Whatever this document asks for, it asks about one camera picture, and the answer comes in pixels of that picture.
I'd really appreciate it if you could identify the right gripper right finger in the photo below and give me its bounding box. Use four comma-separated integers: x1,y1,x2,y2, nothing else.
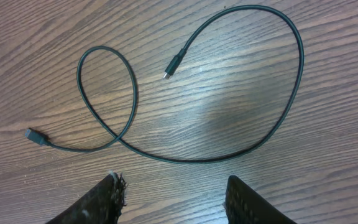
223,175,296,224

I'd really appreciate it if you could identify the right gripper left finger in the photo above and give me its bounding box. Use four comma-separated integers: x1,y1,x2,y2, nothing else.
47,171,127,224

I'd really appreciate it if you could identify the black USB cable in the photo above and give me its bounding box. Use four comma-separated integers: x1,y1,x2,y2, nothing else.
24,4,305,165

